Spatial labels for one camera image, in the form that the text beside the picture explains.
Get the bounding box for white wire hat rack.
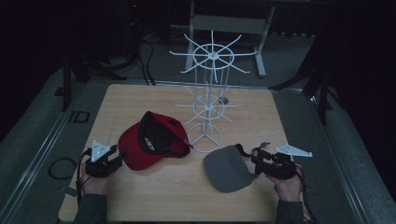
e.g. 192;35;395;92
168;30;259;154

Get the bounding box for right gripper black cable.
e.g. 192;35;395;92
292;162;318;224

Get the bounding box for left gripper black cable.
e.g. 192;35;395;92
75;147;93;204

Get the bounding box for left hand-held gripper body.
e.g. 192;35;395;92
82;139;125;179

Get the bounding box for red baseball cap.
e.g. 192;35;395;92
117;110;194;172

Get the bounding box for gray sun visor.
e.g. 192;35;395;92
203;143;273;194

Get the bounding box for person's left hand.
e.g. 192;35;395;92
78;169;117;196

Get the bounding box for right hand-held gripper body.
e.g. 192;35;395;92
253;143;314;181

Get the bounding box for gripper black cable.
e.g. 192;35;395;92
75;147;93;204
292;162;318;224

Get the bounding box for black floor cables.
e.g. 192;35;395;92
135;36;157;86

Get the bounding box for black cable loop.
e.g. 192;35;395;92
48;157;78;181

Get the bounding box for gray tape piece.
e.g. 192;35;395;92
58;185;78;198

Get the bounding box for person's right hand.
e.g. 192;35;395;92
265;162;304;203

